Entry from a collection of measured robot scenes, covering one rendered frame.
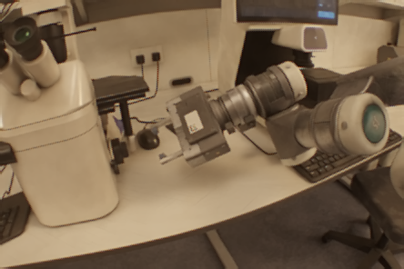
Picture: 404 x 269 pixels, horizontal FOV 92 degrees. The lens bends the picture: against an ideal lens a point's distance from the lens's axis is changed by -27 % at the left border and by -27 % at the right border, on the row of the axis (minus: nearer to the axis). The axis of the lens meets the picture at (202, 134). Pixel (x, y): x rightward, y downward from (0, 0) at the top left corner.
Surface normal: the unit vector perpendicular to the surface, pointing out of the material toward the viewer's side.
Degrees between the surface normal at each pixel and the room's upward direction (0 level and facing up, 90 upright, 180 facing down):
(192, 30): 90
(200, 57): 90
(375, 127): 65
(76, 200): 90
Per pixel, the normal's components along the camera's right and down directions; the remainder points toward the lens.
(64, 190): 0.34, 0.42
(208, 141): -0.29, -0.41
